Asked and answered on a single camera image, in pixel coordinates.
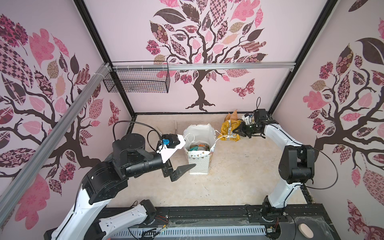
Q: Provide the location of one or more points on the white patterned paper bag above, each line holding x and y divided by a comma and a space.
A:
200, 135

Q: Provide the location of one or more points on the black wire basket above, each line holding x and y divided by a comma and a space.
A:
138, 77

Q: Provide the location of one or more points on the aluminium rail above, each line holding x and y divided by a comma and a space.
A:
22, 181
227, 66

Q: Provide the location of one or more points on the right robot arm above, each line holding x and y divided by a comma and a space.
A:
296, 167

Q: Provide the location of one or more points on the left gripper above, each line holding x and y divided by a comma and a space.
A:
168, 169

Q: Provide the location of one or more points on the white slotted cable duct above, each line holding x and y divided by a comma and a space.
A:
193, 233

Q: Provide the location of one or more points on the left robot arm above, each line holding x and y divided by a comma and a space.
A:
104, 181

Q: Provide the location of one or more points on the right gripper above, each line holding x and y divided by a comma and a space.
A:
241, 131

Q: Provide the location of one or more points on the orange snack packet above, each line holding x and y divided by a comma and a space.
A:
233, 116

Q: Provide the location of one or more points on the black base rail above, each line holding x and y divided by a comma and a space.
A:
283, 227

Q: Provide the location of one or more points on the round beige pad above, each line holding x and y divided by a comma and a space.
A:
306, 231

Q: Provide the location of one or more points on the yellow snack packet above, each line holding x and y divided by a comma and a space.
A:
227, 130

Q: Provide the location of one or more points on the left aluminium rail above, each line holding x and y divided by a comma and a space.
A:
22, 181

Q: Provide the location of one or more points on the teal snack packet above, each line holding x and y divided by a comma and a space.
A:
198, 148

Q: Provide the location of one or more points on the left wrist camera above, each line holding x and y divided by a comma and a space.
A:
168, 145

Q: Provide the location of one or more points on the back aluminium rail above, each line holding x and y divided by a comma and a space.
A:
227, 66

